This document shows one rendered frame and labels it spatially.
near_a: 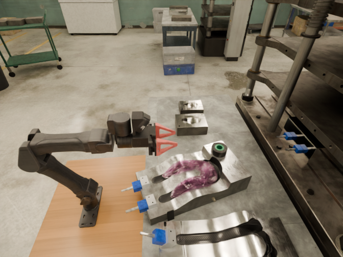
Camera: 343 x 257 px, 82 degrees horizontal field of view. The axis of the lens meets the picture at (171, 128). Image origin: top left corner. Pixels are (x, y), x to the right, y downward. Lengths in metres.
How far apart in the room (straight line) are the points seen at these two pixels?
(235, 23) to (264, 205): 3.99
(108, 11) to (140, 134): 6.32
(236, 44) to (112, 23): 3.81
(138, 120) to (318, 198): 0.97
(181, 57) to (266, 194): 3.19
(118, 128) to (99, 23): 6.45
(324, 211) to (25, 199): 2.27
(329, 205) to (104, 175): 1.12
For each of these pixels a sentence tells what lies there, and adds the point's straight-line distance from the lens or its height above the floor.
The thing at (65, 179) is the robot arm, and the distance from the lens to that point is 0.87.
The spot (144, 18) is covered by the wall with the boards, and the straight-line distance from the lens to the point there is 7.59.
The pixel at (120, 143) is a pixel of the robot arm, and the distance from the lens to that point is 0.68.
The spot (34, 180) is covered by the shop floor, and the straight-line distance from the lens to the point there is 2.47.
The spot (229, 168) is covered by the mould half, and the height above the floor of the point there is 0.91.
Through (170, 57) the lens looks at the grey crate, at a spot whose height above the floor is 0.34.
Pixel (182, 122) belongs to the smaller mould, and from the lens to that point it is 1.32.
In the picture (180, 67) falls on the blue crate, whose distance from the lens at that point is 3.98.
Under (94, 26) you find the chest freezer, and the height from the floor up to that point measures 0.25.
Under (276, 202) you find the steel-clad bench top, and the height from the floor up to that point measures 0.80.
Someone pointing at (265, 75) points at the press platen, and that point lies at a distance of 1.66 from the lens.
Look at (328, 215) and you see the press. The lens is 1.22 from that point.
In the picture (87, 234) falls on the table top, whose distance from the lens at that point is 1.00.
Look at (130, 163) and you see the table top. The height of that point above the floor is 0.80.
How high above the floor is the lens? 1.67
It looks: 39 degrees down
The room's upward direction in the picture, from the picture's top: straight up
